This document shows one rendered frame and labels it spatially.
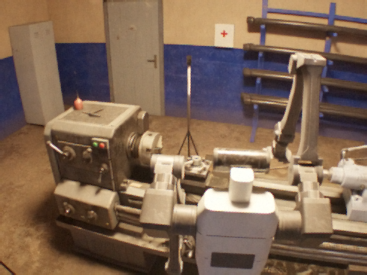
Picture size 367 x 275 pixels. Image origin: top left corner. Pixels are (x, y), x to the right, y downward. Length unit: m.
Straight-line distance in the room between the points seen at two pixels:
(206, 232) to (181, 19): 4.43
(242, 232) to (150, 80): 4.71
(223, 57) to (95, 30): 2.42
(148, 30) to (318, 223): 4.68
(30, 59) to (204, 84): 3.00
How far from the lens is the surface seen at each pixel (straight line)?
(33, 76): 5.42
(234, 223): 0.82
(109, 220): 2.31
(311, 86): 0.97
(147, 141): 2.13
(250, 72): 4.57
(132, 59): 5.43
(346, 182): 2.12
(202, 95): 5.20
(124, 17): 5.38
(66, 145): 2.27
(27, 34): 5.31
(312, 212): 0.87
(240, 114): 5.20
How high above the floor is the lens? 2.19
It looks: 27 degrees down
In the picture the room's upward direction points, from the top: straight up
